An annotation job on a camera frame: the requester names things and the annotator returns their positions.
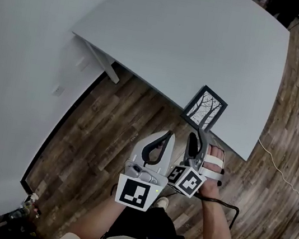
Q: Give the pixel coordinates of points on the person's left shoe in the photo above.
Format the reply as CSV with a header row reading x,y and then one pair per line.
x,y
160,202

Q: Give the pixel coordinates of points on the person's right forearm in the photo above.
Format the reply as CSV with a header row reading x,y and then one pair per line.
x,y
215,235

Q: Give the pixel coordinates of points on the white crumpled paper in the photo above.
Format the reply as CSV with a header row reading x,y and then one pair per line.
x,y
34,196

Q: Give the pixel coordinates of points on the small clear bottle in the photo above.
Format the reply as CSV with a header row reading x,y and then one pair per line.
x,y
28,205

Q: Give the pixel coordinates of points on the white wall outlet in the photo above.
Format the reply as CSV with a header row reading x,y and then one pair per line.
x,y
58,91
82,63

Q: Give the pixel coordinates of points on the black picture frame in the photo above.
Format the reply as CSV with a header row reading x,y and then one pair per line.
x,y
205,108

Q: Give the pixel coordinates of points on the person's right hand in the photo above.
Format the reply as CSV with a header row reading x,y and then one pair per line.
x,y
210,187

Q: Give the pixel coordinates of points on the clear plastic bottle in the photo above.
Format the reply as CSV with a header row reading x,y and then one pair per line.
x,y
18,214

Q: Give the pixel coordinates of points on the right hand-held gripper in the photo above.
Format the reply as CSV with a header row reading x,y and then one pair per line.
x,y
188,182

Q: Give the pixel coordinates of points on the black trousers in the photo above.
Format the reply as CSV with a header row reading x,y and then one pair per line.
x,y
146,223

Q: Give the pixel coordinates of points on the large white table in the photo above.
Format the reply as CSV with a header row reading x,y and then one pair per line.
x,y
180,36

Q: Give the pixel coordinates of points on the person's left forearm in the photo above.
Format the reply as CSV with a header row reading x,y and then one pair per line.
x,y
95,223

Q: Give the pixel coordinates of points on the red bottle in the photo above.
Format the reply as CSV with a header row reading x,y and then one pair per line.
x,y
36,212

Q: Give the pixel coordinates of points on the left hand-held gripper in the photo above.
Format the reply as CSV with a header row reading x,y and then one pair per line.
x,y
133,192

